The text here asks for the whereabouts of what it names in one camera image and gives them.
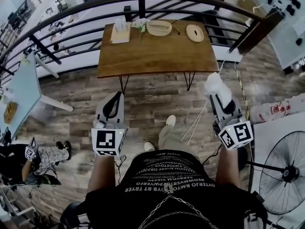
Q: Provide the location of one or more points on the person's black printed shirt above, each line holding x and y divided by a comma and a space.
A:
171, 194

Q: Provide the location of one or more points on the person's white right shoe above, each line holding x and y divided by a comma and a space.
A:
170, 120

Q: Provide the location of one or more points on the wooden tray with clear holder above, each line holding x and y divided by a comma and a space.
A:
120, 32

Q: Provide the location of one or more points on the white board with black pieces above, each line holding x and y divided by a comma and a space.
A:
283, 11

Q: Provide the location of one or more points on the small yellow box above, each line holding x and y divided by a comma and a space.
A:
10, 112

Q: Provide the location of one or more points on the person's right forearm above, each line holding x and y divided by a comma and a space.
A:
227, 166

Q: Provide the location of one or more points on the clear plastic bag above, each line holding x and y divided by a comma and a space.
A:
274, 110

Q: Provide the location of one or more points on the white flower sprig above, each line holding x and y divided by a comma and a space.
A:
141, 24

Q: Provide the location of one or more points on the black eyeglasses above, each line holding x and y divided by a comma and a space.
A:
176, 29

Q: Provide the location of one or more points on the person's white left shoe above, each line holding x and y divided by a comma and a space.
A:
149, 146

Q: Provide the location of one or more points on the round wooden lid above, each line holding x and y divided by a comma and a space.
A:
195, 33

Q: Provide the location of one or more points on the white tissue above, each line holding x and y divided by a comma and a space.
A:
217, 87

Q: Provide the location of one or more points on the person's left forearm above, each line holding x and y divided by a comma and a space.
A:
102, 173

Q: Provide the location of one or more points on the thin white sticks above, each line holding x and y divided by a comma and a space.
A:
196, 123

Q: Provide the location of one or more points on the pale blue table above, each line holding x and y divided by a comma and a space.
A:
22, 89

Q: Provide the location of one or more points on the yellow measuring tape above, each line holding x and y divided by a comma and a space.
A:
243, 96

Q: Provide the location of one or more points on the beige oval container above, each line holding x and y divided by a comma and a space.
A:
159, 28

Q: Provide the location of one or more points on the dark wooden post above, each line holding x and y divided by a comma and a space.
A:
259, 33

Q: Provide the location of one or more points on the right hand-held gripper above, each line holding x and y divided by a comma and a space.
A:
236, 135

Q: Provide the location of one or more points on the black metal railing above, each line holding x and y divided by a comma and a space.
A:
71, 25

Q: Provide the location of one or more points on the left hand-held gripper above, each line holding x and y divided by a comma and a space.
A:
106, 140

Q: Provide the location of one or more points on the person's white shoe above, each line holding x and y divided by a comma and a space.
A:
149, 146
170, 120

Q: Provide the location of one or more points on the person's khaki trousers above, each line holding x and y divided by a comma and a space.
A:
170, 137

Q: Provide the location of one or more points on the wooden table with black legs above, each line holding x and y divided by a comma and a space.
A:
157, 54

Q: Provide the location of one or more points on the black standing fan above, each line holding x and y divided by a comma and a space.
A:
286, 173

